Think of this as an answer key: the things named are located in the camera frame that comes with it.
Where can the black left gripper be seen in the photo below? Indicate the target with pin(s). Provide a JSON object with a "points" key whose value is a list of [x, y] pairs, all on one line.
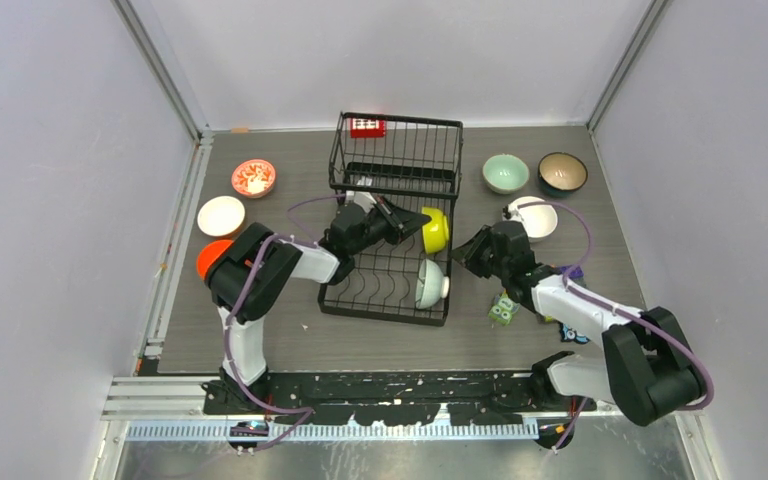
{"points": [[401, 222]]}

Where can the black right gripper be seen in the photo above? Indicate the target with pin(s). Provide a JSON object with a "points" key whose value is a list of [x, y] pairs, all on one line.
{"points": [[469, 255]]}

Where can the yellow-green bowl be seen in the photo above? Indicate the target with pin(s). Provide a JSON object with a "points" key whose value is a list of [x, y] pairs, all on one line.
{"points": [[436, 232]]}

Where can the mint textured bowl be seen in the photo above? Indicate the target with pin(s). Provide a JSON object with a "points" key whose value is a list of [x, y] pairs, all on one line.
{"points": [[432, 285]]}

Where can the black wire dish rack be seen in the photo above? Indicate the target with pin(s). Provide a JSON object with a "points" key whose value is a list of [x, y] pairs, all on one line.
{"points": [[397, 178]]}

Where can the white ribbed bowl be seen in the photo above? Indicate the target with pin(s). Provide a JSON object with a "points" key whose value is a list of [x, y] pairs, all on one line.
{"points": [[540, 219]]}

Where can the celadon bowl with flower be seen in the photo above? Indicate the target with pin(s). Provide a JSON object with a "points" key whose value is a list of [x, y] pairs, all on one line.
{"points": [[505, 173]]}

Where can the dark blue glazed bowl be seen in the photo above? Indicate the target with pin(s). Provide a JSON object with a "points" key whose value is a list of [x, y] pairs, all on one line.
{"points": [[561, 174]]}

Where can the white bowl red floral pattern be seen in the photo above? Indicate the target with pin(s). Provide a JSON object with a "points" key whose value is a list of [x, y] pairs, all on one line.
{"points": [[254, 178]]}

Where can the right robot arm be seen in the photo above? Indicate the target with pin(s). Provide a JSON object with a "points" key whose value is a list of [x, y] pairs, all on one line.
{"points": [[646, 368]]}

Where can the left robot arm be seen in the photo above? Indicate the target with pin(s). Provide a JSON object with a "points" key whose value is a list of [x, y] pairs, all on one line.
{"points": [[246, 276]]}

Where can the green owl toy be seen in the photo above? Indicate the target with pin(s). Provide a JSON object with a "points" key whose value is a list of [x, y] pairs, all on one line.
{"points": [[503, 309]]}

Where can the grey building block plate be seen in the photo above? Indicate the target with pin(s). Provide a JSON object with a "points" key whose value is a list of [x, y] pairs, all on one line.
{"points": [[575, 272]]}

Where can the red box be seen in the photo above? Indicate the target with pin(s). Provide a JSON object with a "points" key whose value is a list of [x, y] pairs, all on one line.
{"points": [[363, 128]]}

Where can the blue owl card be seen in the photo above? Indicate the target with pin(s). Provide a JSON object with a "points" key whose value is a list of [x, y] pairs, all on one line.
{"points": [[570, 335]]}

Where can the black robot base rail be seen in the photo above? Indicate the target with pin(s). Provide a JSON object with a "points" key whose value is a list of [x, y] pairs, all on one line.
{"points": [[404, 398]]}

